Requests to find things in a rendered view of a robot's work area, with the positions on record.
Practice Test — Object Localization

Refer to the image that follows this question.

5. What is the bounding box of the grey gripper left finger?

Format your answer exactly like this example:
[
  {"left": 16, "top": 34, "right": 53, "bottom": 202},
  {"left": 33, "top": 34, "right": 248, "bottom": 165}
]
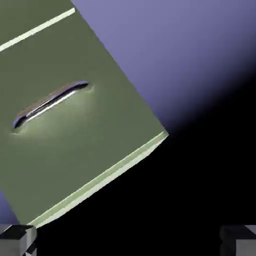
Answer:
[{"left": 0, "top": 223, "right": 38, "bottom": 256}]

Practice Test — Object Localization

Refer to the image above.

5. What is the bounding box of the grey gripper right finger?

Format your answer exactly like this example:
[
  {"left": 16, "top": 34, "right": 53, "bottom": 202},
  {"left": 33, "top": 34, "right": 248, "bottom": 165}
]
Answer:
[{"left": 219, "top": 224, "right": 256, "bottom": 256}]

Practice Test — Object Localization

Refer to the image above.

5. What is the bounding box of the green painted cabinet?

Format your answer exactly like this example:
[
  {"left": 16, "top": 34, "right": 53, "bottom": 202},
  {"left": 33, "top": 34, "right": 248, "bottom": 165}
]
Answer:
[{"left": 0, "top": 0, "right": 170, "bottom": 229}]

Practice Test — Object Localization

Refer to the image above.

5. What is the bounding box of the plain green drawer front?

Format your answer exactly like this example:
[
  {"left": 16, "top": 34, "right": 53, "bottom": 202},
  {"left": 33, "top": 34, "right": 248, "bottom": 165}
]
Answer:
[{"left": 0, "top": 0, "right": 75, "bottom": 46}]

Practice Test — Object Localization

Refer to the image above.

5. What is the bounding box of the green drawer front with handle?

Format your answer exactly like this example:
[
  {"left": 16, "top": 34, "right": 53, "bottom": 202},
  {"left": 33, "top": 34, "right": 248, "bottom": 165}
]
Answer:
[{"left": 0, "top": 11, "right": 165, "bottom": 225}]

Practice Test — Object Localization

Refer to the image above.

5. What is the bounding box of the curved dark metal handle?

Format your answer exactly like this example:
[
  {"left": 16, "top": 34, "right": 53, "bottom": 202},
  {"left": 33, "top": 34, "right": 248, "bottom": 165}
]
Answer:
[{"left": 12, "top": 80, "right": 90, "bottom": 129}]

